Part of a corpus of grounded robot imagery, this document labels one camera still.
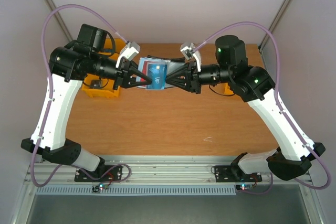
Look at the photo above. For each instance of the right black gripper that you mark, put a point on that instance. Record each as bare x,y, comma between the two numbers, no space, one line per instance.
195,77

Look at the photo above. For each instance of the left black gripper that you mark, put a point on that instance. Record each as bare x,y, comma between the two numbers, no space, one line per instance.
122,78

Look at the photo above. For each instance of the black card holder wallet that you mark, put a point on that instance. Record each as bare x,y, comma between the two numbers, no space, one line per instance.
172,64

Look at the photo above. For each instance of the dark VIP card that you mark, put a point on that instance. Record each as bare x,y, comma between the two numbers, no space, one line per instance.
96,84

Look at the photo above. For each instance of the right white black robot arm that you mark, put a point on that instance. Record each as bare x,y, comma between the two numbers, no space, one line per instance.
256,88

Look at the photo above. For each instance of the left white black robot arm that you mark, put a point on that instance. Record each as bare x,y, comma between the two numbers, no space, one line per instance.
69,66

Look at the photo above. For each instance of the red card in holder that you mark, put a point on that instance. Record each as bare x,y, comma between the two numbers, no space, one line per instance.
143,63

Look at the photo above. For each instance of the yellow bin near left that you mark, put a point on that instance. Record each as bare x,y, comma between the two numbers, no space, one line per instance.
106,91

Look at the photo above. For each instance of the yellow bin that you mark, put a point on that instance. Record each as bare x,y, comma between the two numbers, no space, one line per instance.
106,91
119,45
227,91

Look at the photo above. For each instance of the yellow bin far left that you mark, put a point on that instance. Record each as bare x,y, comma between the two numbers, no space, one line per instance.
119,45

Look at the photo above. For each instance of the yellow bin right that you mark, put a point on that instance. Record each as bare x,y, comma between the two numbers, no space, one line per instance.
227,91

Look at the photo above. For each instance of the left small circuit board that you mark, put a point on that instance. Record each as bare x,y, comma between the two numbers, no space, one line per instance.
99,188

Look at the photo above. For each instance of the small circuit board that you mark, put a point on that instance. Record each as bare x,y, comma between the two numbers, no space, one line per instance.
244,187
99,188

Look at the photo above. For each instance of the right small circuit board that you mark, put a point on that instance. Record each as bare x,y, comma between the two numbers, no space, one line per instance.
244,187

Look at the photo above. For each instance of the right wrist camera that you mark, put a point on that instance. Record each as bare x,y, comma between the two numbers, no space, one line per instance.
189,51

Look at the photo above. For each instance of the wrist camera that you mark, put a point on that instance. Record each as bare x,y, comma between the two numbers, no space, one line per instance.
128,52
189,51

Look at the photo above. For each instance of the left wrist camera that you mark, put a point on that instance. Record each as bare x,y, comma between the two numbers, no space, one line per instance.
128,52

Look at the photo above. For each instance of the aluminium rail frame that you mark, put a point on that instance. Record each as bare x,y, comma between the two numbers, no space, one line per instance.
147,169

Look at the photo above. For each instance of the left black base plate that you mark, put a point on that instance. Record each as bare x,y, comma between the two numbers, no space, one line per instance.
113,174

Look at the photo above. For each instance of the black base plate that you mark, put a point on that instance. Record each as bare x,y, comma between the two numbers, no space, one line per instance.
226,173
113,174

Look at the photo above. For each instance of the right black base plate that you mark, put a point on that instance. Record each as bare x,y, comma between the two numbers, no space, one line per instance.
226,173

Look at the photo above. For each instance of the grey slotted cable duct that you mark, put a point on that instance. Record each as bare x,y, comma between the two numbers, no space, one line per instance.
140,190

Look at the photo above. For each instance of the right aluminium corner post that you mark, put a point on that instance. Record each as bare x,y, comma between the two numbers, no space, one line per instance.
282,11

